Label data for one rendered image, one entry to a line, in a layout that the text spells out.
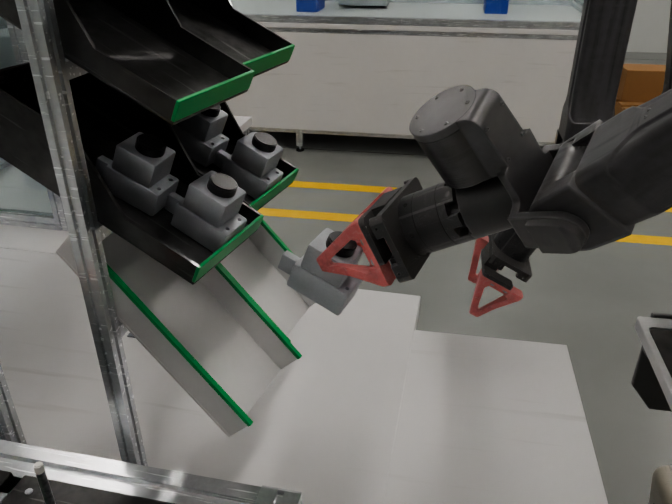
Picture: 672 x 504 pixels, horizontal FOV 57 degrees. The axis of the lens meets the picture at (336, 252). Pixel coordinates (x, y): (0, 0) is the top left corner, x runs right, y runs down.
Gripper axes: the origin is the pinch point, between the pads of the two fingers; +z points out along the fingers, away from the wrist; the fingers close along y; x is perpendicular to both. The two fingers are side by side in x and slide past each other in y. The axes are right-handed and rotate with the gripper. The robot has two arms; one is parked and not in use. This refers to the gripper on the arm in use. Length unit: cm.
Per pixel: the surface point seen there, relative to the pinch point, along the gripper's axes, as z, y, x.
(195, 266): 9.7, 8.0, -5.5
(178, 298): 23.6, 0.0, -0.8
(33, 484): 34.8, 20.5, 7.7
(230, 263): 25.4, -12.9, 0.4
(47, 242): 94, -37, -13
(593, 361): 29, -164, 123
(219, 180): 7.8, 1.1, -11.4
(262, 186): 12.6, -10.9, -7.7
